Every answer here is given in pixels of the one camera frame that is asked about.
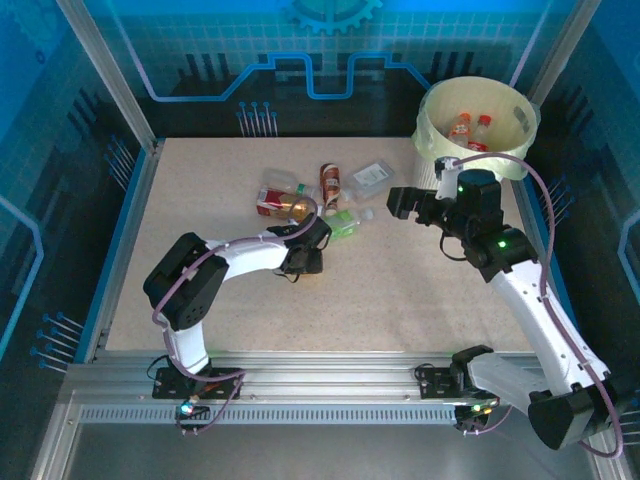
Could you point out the clear square white-label bottle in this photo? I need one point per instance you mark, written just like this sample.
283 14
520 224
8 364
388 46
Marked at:
372 176

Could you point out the clear green lime-label bottle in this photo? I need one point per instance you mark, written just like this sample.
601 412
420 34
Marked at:
342 225

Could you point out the red-label tea bottle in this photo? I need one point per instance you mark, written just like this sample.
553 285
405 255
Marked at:
272 200

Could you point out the orange-cap orange-label bottle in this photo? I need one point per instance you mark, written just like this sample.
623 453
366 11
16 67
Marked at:
459 129

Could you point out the brown coffee bottle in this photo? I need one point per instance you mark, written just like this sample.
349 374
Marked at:
331 185

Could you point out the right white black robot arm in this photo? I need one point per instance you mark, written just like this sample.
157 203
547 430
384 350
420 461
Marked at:
545 325

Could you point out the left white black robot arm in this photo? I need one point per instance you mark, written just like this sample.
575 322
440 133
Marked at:
185 285

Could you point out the white lined trash bin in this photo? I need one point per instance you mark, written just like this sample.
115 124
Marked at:
500 95

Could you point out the small LED controller board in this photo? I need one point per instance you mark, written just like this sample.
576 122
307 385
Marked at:
189 407
472 410

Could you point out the grey metal panel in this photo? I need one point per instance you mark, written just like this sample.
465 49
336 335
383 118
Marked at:
325 455

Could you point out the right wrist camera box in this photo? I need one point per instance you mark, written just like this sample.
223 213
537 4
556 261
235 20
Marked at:
447 177

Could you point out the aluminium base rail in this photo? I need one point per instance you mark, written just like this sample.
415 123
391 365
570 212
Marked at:
325 375

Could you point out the aluminium frame post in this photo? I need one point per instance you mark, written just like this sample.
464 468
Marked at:
565 40
107 75

